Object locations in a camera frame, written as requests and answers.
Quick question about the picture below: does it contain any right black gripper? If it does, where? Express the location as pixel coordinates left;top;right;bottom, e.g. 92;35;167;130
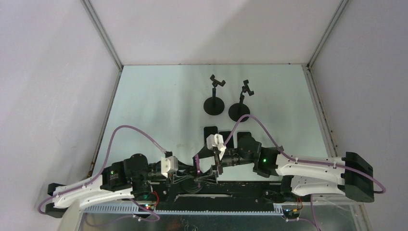
193;141;255;184

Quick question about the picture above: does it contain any teal blue phone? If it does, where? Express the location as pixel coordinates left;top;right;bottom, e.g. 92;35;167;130
204;126;218;145

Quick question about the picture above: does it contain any black phone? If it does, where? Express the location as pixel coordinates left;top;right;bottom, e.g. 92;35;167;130
237;131;254;143
218;130;234;145

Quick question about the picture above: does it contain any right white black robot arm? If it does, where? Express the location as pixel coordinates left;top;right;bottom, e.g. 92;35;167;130
193;134;375;203

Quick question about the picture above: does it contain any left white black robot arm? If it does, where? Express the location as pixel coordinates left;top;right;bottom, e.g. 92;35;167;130
42;152;194;218

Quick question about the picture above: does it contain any left small circuit board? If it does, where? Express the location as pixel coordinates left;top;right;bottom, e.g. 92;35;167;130
137;204;154;213

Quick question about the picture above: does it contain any small circuit board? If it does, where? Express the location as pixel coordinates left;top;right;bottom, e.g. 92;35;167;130
137;204;154;213
283;209;301;221

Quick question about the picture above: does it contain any right small circuit board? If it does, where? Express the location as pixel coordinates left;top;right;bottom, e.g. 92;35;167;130
283;209;301;221

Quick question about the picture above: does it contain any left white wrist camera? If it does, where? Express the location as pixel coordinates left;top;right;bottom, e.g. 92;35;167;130
160;152;179;178

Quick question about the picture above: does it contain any black front mounting rail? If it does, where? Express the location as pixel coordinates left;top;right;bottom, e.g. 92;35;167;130
121;180;313;214

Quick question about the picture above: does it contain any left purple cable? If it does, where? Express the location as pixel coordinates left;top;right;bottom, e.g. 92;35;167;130
37;125;168;222

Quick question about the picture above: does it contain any purple cable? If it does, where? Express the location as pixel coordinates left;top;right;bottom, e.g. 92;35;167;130
223;114;387;231
37;125;168;222

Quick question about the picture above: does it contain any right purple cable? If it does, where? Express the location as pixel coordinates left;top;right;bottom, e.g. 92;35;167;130
223;114;387;231

